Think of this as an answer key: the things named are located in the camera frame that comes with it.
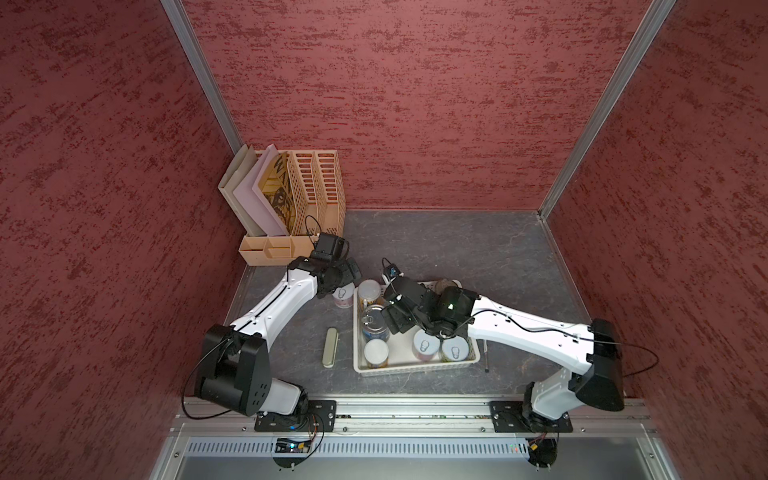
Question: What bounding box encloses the tall yellow can white lid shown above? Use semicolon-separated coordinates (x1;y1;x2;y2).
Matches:
357;279;382;309

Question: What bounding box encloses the blue Progresso soup can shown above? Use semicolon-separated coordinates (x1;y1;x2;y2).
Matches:
360;304;390;342

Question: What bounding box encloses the small pink can back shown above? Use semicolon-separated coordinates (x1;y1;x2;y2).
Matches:
412;329;441;362

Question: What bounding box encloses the short yellow can white lid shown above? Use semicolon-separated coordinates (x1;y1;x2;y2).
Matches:
363;339;390;369

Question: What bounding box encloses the small green can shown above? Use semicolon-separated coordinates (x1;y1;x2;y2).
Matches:
440;336;470;363

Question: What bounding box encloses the dark chopped tomatoes can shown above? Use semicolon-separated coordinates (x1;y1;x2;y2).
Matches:
433;278;461;295

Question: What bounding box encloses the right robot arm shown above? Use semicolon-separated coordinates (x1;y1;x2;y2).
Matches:
383;275;625;420

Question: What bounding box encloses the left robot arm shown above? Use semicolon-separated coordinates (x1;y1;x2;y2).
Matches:
185;234;361;417

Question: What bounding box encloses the white perforated plastic basket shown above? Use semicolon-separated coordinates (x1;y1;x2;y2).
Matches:
353;280;481;376

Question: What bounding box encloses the peach plastic file organizer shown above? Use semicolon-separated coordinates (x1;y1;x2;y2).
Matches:
239;149;346;267

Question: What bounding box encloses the beige oblong case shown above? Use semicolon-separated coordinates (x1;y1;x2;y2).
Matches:
321;327;339;369

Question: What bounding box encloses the yellow black patterned magazine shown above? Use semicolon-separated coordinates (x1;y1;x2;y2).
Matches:
258;151;296;235

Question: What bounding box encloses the pink folder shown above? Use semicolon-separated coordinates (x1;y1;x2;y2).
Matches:
233;145;287;236

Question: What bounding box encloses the beige folder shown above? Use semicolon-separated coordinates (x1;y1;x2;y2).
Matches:
217;144;266;238

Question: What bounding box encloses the left corner aluminium profile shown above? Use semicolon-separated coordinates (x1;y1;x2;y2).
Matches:
160;0;243;153

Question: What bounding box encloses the corner aluminium profile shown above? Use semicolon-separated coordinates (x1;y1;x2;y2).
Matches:
160;0;243;153
538;0;676;223

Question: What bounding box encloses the right corner aluminium profile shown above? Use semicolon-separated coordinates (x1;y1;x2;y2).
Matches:
538;0;676;223

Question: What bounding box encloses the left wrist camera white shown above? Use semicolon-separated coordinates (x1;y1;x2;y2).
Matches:
311;232;349;262

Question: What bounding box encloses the aluminium front rail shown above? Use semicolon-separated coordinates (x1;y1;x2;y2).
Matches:
168;394;660;439

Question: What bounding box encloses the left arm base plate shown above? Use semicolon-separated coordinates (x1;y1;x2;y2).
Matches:
254;400;337;434

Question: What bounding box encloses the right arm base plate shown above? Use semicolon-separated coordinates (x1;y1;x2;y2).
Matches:
489;401;573;435

